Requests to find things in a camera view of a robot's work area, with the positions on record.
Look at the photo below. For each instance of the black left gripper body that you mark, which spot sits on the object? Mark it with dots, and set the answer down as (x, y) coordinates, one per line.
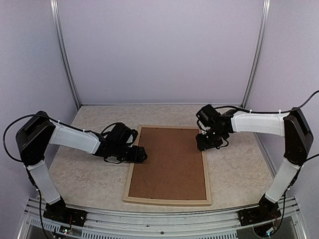
(120, 154)

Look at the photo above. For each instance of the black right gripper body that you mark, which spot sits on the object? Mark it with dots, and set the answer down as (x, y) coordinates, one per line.
(213, 140)

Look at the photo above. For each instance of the brown hardboard backing panel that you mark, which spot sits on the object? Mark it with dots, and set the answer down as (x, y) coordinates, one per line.
(169, 164)

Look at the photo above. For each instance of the light wooden picture frame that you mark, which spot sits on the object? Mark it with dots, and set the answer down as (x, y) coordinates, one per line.
(167, 202)

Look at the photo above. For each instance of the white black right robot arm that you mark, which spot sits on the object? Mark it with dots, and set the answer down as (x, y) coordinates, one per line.
(286, 138)

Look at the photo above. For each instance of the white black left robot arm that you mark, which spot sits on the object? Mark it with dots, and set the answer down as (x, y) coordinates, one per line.
(41, 131)

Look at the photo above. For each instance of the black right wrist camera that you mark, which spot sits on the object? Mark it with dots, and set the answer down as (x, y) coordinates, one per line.
(207, 116)

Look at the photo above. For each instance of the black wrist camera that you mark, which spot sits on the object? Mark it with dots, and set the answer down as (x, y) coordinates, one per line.
(119, 133)
(207, 116)

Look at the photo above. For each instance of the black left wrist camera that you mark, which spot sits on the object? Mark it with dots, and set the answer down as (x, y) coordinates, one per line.
(119, 133)

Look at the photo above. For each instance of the aluminium front rail base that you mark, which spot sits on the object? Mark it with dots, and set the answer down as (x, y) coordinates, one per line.
(111, 224)

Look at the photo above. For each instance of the aluminium enclosure post right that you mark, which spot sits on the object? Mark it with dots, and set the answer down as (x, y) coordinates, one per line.
(257, 53)

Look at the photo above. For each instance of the aluminium enclosure post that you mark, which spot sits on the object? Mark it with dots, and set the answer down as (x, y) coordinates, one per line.
(257, 53)
(63, 53)

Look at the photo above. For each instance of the aluminium enclosure post left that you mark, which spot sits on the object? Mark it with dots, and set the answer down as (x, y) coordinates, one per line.
(63, 53)

